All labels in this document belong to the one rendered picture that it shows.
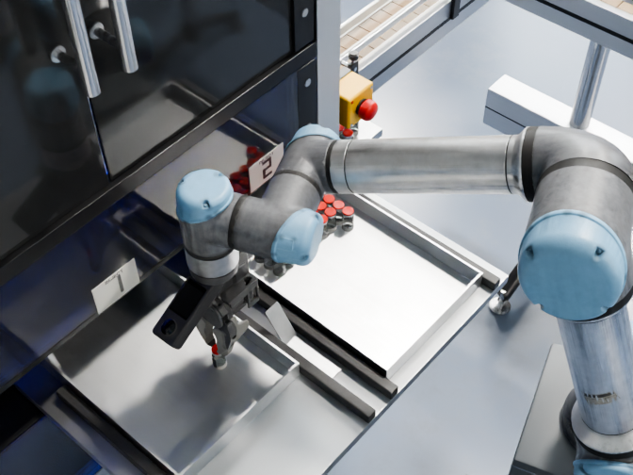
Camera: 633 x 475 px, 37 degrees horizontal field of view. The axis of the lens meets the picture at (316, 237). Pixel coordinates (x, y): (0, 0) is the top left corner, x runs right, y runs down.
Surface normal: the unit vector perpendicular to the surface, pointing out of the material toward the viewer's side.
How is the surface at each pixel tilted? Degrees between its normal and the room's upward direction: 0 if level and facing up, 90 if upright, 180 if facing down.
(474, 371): 0
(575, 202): 12
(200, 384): 0
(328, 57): 90
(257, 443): 0
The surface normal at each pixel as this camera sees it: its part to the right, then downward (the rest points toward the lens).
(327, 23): 0.75, 0.50
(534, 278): -0.36, 0.62
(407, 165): -0.44, 0.03
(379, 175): -0.42, 0.36
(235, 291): -0.01, -0.65
